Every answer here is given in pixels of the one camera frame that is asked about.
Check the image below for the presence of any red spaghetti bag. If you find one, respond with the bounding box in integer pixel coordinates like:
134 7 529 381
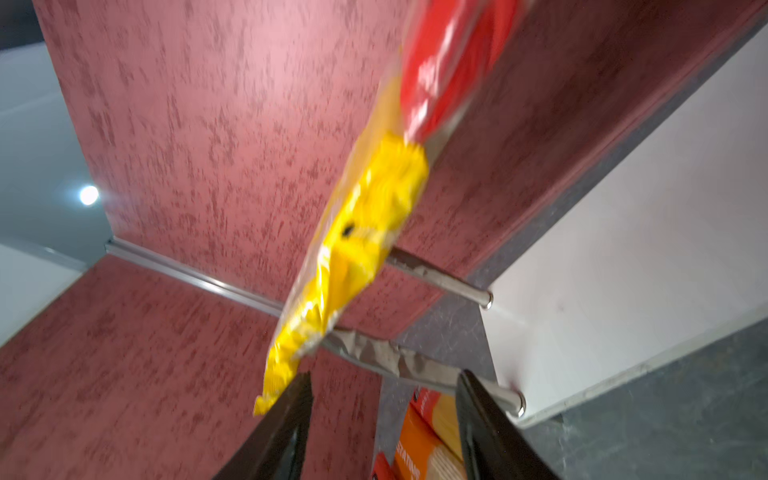
370 452 397 480
254 1 527 416
410 387 463 461

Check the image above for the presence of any orange pasta bag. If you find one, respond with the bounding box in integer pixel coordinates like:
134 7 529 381
393 406 466 480

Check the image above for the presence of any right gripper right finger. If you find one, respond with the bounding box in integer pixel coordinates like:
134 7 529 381
455 370 557 480

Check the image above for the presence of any red spaghetti bag front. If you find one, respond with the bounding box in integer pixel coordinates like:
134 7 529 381
370 452 397 480

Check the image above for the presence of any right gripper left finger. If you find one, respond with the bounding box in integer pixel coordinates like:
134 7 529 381
213 373 314 480

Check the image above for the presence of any white two-tier shelf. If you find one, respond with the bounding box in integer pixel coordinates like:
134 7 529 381
320 23 768 430

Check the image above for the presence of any left aluminium corner post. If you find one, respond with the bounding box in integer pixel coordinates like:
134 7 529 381
105 237 283 317

